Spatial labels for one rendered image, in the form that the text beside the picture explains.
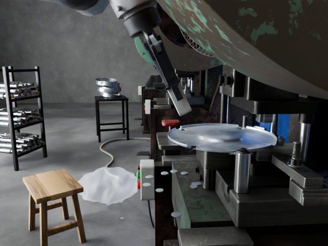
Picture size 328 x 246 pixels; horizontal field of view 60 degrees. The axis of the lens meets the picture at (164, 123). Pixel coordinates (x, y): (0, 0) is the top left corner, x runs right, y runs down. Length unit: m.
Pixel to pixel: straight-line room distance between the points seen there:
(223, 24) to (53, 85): 7.45
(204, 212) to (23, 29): 7.46
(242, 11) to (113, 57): 7.12
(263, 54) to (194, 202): 0.50
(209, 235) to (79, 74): 7.04
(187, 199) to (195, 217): 0.09
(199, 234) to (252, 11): 0.45
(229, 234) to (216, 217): 0.06
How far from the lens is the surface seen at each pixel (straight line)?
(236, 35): 0.29
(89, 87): 7.48
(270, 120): 0.81
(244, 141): 0.75
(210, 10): 0.29
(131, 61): 7.34
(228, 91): 0.76
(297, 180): 0.66
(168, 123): 1.07
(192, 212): 0.68
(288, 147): 0.79
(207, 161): 0.75
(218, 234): 0.62
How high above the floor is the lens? 0.98
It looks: 12 degrees down
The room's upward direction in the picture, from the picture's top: straight up
